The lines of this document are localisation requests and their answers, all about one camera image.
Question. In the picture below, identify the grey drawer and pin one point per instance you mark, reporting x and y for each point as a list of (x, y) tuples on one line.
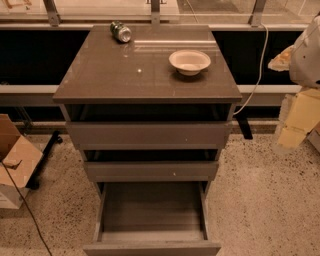
[(152, 219), (148, 136), (150, 171)]

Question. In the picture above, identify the grey middle drawer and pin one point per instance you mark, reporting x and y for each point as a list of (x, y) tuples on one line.
[(150, 171)]

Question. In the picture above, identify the black stand foot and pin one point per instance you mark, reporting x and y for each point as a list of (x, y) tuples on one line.
[(33, 182), (244, 127)]

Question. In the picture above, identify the cardboard box right edge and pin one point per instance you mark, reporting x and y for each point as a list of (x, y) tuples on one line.
[(314, 137)]

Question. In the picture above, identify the white paper bowl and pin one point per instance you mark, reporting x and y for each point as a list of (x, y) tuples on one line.
[(189, 62)]

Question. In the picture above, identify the black stand foot right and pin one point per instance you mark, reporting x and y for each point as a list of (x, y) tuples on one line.
[(244, 127)]

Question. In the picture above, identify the grey bottom drawer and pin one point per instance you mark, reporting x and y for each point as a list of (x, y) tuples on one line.
[(152, 219)]

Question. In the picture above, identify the open cardboard box left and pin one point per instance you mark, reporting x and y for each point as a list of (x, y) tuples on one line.
[(21, 157)]

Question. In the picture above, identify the grey top drawer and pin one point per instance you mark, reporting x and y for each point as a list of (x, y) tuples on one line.
[(148, 136)]

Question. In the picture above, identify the black stand foot left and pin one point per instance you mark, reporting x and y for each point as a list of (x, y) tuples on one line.
[(33, 182)]

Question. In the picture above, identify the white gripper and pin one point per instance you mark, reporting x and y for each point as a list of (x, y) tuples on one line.
[(306, 63)]

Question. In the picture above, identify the grey drawer cabinet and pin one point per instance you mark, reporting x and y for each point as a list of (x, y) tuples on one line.
[(135, 83)]

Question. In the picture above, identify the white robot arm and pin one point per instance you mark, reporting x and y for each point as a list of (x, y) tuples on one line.
[(305, 58)]

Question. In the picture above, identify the crushed green soda can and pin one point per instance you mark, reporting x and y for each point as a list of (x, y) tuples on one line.
[(120, 31)]

